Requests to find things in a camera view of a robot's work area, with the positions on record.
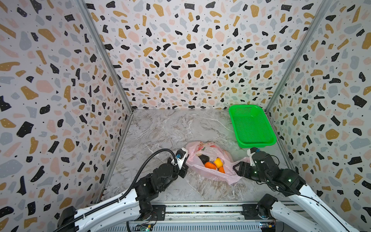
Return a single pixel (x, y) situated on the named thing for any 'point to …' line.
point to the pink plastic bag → (212, 151)
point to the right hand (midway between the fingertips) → (237, 169)
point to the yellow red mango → (218, 163)
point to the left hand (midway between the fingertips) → (189, 155)
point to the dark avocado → (204, 158)
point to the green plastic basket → (252, 126)
